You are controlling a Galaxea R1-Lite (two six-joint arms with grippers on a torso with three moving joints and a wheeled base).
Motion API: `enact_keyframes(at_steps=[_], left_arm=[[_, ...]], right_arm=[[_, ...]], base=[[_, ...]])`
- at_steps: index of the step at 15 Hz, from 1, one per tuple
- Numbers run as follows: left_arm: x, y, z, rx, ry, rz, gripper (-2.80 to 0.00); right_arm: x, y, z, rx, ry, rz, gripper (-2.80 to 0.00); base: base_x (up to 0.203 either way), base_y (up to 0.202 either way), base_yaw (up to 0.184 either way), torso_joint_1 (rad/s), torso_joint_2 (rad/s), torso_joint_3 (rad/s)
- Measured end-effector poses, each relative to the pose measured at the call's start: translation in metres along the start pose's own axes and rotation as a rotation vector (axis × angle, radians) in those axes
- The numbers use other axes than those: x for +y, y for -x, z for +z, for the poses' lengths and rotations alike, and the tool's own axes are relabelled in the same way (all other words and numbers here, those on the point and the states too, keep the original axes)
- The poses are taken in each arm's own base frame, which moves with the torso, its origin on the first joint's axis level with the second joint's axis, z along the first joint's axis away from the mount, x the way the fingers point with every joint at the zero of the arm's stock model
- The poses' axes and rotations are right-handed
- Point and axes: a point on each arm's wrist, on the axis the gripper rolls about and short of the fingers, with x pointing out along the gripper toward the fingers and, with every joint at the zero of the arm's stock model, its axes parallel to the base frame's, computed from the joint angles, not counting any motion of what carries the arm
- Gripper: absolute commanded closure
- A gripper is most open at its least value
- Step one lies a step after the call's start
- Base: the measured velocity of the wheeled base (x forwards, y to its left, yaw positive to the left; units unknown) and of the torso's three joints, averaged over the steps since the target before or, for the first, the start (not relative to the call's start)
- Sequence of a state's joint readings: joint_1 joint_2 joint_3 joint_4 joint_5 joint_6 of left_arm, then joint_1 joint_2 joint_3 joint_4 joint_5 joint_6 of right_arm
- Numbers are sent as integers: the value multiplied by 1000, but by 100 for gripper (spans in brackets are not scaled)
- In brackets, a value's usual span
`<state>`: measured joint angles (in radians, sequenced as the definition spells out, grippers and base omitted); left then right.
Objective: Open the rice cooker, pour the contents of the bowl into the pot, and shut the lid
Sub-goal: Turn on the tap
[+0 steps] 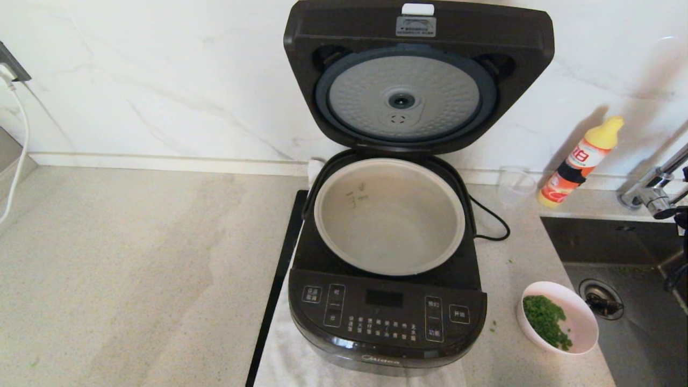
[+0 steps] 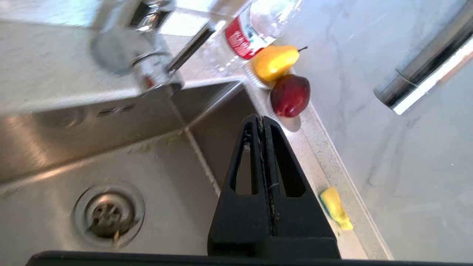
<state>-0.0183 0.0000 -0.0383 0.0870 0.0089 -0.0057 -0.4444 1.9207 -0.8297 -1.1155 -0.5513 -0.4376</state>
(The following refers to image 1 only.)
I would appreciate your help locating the chrome faucet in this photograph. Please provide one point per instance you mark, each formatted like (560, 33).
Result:
(645, 196)

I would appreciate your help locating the white round bowl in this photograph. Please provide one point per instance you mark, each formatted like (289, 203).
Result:
(583, 318)

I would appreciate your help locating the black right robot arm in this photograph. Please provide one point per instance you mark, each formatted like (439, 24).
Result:
(682, 214)

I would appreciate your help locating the black rice cooker lid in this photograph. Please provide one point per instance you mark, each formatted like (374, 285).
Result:
(484, 37)

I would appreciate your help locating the clear plastic measuring cup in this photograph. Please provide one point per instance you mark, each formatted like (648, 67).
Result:
(515, 188)

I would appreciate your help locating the white cloth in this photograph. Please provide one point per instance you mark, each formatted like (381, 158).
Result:
(285, 360)

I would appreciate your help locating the black Midea rice cooker body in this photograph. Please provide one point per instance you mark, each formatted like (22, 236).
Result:
(387, 322)

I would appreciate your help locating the black flat strip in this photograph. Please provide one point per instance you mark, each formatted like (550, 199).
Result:
(283, 269)

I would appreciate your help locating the metal sink drain strainer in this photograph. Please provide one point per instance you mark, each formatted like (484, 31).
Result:
(601, 302)

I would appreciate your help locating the orange yellow detergent bottle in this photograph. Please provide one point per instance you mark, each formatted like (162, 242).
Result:
(578, 163)

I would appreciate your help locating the grey rice cooker inner pot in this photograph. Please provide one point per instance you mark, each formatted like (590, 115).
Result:
(392, 226)

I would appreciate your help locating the grey wall socket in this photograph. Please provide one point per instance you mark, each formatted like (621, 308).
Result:
(13, 67)

